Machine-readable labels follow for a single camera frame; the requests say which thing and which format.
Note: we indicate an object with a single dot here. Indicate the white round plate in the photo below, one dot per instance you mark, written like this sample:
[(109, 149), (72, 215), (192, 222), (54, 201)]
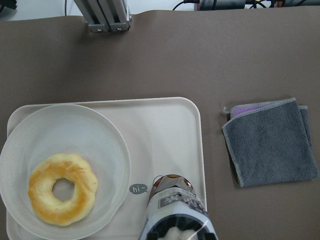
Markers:
[(65, 129)]

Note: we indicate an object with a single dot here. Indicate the cream rabbit tray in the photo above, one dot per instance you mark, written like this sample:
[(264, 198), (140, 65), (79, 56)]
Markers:
[(163, 136)]

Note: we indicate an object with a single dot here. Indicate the glazed donut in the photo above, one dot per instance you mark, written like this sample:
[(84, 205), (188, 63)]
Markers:
[(62, 189)]

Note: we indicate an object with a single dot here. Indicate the aluminium frame post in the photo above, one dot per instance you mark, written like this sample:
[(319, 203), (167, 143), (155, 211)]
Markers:
[(105, 15)]

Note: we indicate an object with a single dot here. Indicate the grey folded cloth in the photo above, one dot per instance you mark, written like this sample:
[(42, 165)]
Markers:
[(270, 142)]

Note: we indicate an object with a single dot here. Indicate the dark tea bottle white cap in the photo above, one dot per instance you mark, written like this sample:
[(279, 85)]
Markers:
[(174, 212)]

